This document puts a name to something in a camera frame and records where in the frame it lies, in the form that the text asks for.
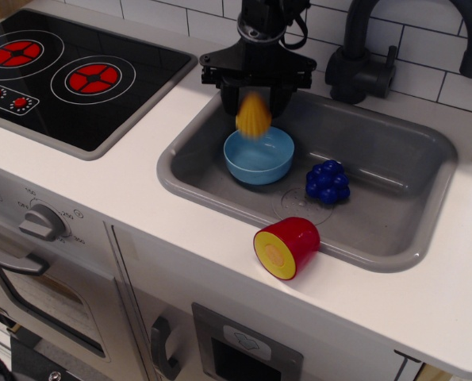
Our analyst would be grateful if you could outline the grey cabinet door handle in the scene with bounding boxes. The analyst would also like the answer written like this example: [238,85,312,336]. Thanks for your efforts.
[150,317,181,380]

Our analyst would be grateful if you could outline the blue toy grapes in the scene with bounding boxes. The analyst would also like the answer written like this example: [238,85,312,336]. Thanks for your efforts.
[305,160,351,205]

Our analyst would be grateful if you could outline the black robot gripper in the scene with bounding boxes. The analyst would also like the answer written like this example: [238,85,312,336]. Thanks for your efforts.
[199,39,317,118]

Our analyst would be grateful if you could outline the light blue plastic bowl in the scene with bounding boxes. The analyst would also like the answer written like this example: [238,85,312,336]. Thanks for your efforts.
[223,127,295,185]

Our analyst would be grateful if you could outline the black toy faucet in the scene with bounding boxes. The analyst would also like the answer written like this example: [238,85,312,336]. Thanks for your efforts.
[325,0,472,104]

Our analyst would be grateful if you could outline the grey oven door handle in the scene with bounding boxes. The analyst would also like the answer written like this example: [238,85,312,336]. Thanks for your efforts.
[0,248,49,276]

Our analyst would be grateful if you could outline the red yellow toy fruit half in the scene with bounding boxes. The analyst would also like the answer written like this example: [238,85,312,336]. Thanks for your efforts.
[253,217,320,280]

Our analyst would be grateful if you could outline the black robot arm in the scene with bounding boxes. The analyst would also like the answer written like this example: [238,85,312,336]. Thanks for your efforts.
[199,1,317,117]

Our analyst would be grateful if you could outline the toy oven door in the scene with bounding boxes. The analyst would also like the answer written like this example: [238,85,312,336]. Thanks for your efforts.
[0,267,109,362]

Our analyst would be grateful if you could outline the grey toy sink basin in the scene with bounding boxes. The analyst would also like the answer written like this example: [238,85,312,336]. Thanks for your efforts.
[157,92,457,272]

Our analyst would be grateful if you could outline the grey oven knob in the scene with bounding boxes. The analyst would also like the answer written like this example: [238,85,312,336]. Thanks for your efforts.
[19,204,66,242]

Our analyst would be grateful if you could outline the black toy stovetop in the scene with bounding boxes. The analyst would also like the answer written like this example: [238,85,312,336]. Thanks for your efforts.
[0,10,197,160]

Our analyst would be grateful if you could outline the grey dishwasher panel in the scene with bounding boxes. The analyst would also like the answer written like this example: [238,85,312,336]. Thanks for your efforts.
[191,303,304,381]

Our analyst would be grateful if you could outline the yellow toy corn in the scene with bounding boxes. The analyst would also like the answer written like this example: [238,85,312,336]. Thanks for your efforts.
[236,92,272,140]

